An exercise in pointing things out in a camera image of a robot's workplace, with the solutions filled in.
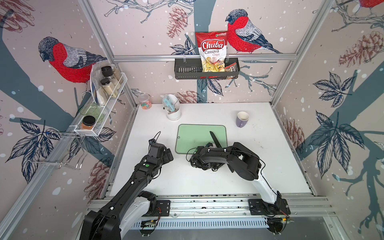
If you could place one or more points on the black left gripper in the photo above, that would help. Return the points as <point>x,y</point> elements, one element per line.
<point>167,158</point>

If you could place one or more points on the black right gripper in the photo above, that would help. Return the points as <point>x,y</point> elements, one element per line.
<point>215,169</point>

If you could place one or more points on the black knife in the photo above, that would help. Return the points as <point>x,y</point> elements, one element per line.
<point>216,141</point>

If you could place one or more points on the green cutting board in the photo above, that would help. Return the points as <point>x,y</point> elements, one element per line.
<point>190,136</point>

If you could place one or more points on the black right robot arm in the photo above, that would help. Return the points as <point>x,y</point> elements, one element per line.
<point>248,166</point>

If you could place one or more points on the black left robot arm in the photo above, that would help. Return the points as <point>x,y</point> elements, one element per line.
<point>114,220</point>

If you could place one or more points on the white utensil holder cup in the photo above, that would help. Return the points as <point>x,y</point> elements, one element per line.
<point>177,114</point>

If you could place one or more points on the candy jar with lid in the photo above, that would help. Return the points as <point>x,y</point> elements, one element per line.
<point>145,101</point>

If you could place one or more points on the purple mug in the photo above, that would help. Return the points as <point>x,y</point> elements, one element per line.
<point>242,119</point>

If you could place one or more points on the small dark snack packet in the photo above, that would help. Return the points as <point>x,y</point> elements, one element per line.
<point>231,69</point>

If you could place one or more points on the red cassava chips bag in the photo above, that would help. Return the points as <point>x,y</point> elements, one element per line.
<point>213,50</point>

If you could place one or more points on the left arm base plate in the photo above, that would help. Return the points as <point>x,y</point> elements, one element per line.
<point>158,208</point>

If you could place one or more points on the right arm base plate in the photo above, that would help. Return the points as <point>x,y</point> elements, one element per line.
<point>258,207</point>

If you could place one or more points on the clear acrylic wall shelf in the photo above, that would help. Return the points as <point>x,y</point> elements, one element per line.
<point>101,105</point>

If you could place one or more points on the black wall basket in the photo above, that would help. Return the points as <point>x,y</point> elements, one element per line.
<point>191,69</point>

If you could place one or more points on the wire hook rack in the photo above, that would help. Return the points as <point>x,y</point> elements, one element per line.
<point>69,152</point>

